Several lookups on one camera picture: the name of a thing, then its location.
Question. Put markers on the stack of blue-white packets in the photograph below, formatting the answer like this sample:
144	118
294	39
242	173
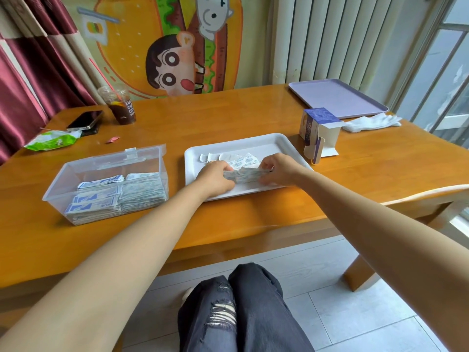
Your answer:
93	205

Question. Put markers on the clear plastic storage box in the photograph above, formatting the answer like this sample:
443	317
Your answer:
110	163

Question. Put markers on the green wet wipe packet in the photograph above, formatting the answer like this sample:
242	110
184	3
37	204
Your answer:
51	139

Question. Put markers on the smartphone with dark screen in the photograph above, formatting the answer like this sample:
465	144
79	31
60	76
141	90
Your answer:
85	120

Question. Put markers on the white plastic tray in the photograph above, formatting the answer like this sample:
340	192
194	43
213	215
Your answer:
252	144

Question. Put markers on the bundle of bandage packets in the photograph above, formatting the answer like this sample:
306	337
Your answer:
245	175

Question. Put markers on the white shoe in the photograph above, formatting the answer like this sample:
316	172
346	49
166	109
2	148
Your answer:
187	293

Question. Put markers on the black ripped jeans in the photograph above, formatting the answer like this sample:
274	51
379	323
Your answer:
252	311

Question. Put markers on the cartoon burger wall hanging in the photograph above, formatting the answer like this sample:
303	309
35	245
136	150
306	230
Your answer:
168	43

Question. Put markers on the person's left thumb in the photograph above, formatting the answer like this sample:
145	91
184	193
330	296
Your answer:
228	182

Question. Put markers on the person's right hand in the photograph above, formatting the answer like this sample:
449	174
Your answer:
287	172

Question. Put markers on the blue-white cardboard box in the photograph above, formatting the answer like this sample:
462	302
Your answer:
318	126

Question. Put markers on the person's right thumb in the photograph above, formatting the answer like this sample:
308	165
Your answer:
266	170

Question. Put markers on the small red wrapper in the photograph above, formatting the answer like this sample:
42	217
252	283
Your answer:
113	139

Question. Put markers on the plastic cup with dark drink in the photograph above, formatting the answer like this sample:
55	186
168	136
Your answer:
122	109

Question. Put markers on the black flat case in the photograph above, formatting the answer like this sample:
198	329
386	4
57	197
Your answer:
91	131

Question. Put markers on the white cloth gloves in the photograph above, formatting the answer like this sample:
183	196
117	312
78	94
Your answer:
372	122

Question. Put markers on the window with metal frame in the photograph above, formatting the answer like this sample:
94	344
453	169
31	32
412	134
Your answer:
436	69

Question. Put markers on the person's left hand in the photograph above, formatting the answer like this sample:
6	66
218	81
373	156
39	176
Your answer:
212	180

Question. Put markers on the maroon and beige curtain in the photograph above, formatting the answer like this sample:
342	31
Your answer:
33	69

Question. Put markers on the red drinking straw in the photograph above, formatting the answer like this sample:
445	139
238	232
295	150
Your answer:
110	84

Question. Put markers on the person's right forearm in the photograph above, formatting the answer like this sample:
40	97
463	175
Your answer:
384	230

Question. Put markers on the person's left forearm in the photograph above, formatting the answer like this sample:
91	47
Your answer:
110	267

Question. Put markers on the wooden chair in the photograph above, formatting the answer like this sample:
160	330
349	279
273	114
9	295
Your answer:
421	201

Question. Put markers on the stack of grey packets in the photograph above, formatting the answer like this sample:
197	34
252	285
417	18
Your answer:
143	194

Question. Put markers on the lilac plastic tray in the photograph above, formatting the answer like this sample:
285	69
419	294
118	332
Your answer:
337	97

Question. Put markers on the pile of loose white wrappers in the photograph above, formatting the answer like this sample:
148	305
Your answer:
241	160

